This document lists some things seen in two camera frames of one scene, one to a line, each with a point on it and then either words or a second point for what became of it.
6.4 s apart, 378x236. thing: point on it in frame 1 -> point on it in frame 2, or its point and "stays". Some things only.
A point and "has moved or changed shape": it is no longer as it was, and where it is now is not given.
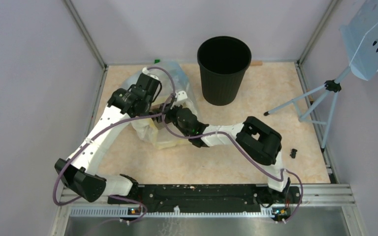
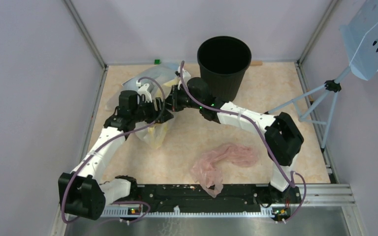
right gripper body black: [171, 113] -> [181, 99]
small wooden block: [254, 63] stays
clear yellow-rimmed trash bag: [168, 81] has moved or changed shape
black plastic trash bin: [224, 61] stays
